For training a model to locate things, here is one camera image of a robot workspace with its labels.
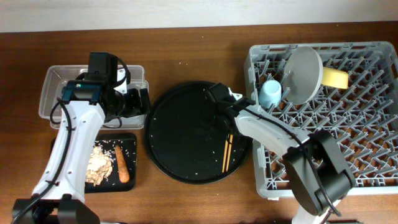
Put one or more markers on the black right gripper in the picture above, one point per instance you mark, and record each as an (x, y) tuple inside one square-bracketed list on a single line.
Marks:
[(217, 112)]

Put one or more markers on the pile of peanut shells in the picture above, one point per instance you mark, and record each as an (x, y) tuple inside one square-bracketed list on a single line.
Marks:
[(100, 166)]

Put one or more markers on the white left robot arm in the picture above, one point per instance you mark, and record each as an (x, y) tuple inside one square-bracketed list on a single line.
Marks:
[(87, 102)]

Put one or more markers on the yellow plastic bowl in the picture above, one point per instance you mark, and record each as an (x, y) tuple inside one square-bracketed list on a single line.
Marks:
[(335, 78)]

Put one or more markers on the light blue plastic cup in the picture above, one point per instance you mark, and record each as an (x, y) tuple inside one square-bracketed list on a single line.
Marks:
[(270, 94)]

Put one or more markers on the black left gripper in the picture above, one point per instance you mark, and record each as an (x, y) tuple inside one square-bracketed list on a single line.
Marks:
[(136, 108)]

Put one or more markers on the round black tray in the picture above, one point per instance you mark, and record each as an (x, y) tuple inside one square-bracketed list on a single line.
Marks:
[(183, 139)]

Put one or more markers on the grey plastic dishwasher rack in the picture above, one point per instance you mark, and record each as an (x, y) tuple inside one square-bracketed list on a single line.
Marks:
[(363, 118)]

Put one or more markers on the clear plastic bin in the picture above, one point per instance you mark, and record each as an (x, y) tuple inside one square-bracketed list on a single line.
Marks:
[(58, 76)]

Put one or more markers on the grey round plate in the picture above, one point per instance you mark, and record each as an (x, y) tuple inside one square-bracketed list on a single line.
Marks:
[(304, 70)]

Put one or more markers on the orange carrot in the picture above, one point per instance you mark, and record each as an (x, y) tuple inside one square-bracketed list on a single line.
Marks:
[(122, 167)]

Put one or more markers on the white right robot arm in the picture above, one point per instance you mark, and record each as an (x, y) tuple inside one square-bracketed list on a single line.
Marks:
[(318, 172)]

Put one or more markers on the black rectangular tray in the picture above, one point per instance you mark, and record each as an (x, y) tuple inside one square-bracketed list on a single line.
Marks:
[(128, 144)]

